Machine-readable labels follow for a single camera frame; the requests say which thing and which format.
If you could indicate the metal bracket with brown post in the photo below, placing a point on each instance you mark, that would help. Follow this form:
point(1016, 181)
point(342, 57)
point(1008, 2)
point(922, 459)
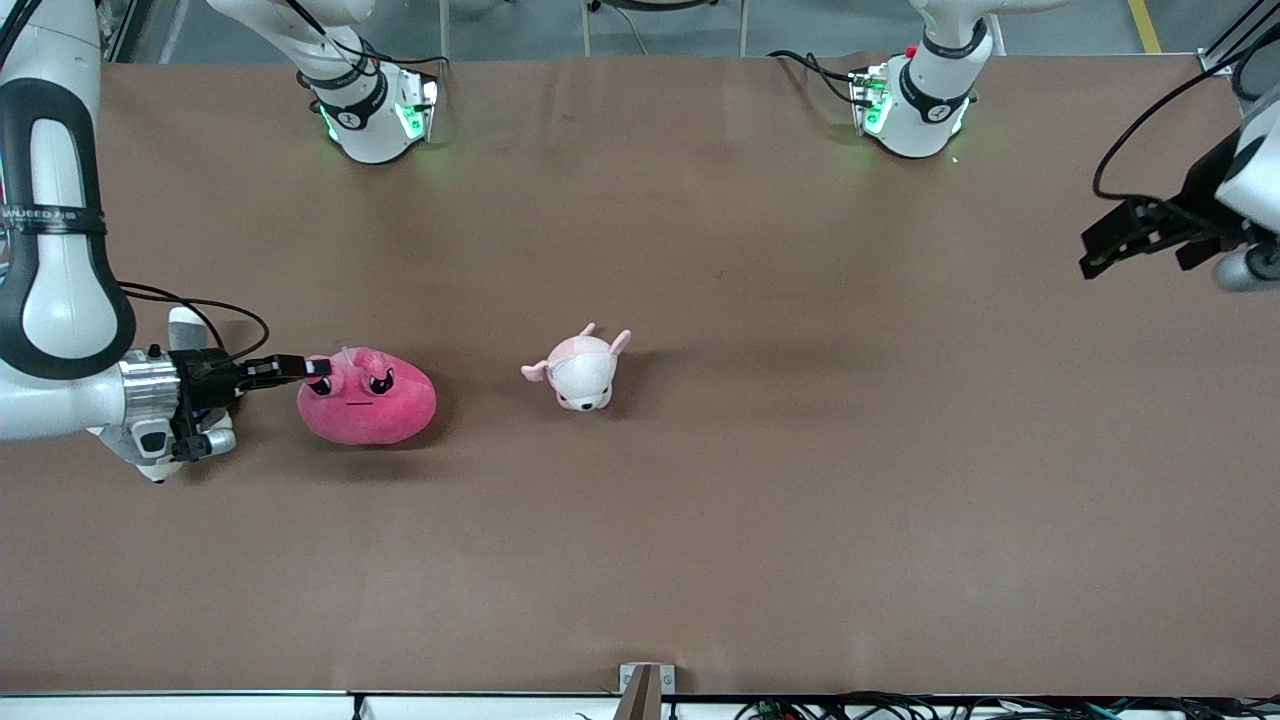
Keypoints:
point(645, 690)

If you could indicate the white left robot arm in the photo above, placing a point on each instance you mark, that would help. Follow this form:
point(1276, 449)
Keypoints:
point(925, 120)

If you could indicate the pale pink dog plush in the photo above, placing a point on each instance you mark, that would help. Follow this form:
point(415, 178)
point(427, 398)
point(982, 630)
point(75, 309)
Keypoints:
point(580, 375)

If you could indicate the silver corner bracket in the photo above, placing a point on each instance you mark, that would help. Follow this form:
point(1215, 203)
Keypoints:
point(1215, 65)

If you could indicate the pink round plush toy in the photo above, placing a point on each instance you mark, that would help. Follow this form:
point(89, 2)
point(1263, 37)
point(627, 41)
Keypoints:
point(380, 415)

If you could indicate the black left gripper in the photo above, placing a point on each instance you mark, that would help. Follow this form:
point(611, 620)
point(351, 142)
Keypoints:
point(1203, 189)

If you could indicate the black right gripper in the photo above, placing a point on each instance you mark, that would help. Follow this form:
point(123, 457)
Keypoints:
point(204, 382)

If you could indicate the white table edge panel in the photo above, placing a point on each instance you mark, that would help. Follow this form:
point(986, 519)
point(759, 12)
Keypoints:
point(200, 708)

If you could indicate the grey husky plush toy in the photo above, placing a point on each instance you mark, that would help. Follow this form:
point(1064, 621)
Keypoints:
point(187, 318)

